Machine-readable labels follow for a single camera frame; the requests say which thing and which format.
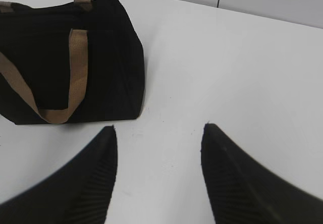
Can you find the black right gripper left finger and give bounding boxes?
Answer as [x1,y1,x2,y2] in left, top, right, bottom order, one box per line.
[1,126,118,223]

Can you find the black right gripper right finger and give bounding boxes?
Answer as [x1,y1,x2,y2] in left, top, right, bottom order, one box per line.
[201,123,322,223]

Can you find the black tote bag tan handles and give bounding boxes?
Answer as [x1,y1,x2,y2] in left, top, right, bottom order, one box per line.
[1,0,145,125]

